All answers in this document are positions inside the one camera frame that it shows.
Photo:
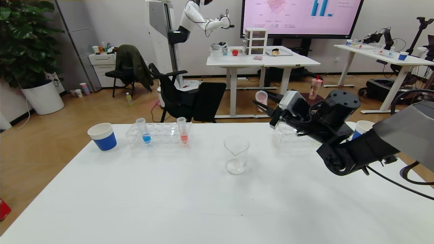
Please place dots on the blue pigment test tube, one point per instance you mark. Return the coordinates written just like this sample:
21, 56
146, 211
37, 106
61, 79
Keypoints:
145, 137

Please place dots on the dark green jacket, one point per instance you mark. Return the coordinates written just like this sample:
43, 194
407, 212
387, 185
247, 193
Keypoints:
135, 61

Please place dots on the tall grey cabinet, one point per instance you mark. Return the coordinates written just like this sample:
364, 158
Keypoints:
81, 34

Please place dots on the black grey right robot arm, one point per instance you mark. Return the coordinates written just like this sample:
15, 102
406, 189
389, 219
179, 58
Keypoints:
339, 108

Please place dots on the small bluish glass cup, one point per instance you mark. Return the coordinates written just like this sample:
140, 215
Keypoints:
224, 51

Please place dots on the red flat object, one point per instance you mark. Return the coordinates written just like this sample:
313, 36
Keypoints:
4, 209

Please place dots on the large wall display screen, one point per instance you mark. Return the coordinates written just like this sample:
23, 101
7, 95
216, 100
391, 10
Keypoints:
298, 17

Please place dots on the black tripod stand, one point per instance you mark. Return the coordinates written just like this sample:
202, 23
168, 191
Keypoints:
425, 21

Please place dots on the pink drink cup with straw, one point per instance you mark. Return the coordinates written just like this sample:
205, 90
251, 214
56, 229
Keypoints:
315, 88

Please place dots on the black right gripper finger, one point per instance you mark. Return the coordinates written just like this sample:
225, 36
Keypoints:
273, 112
276, 96

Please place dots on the white robot stand column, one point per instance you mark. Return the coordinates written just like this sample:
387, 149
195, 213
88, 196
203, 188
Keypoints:
159, 20

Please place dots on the white desk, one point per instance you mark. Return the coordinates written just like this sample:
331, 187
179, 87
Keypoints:
230, 61
288, 61

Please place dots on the blue paper cup white rim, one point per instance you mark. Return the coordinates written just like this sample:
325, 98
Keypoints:
103, 139
362, 127

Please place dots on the brown seat stool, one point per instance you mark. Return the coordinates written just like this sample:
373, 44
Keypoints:
304, 97

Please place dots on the large green potted plant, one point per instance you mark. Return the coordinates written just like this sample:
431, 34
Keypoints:
23, 40

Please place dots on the grey tray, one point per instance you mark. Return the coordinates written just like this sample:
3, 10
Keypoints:
284, 53

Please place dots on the black office armchair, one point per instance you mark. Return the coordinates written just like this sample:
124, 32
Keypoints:
173, 98

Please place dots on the black tabletop robot arm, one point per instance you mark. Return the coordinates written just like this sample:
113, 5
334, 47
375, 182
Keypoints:
386, 35

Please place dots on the green drink bottle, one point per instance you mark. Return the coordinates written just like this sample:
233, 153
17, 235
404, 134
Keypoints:
129, 100

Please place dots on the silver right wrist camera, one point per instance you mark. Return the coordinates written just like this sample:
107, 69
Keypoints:
293, 101

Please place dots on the small white paper cup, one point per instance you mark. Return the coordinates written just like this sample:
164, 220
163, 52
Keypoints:
78, 93

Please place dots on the clear glass beaker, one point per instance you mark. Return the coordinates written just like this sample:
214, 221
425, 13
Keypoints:
236, 159

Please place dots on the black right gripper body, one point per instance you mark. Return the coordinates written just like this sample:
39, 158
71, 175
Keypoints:
276, 114

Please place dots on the pink purple cup stack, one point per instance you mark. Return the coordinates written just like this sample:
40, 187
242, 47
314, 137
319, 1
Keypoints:
84, 89

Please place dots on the white drawer organizer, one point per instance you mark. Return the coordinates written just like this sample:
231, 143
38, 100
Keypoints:
256, 42

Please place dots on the grey white headset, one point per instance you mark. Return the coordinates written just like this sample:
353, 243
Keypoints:
218, 45

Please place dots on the long white table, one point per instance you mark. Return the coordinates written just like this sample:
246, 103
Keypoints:
373, 52

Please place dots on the white humanoid robot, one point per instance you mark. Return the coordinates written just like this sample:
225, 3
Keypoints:
193, 17

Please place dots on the white plant pot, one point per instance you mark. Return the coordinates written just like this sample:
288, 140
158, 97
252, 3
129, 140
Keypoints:
44, 98

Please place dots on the red pigment test tube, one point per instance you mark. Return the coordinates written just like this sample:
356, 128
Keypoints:
261, 98
183, 137

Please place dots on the white drawer cabinet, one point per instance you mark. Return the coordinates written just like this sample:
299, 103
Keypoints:
101, 64

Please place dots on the clear acrylic test tube rack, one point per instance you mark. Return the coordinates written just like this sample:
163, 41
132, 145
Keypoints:
162, 135
288, 140

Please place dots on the small blue cup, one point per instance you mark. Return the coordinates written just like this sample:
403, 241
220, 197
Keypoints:
403, 56

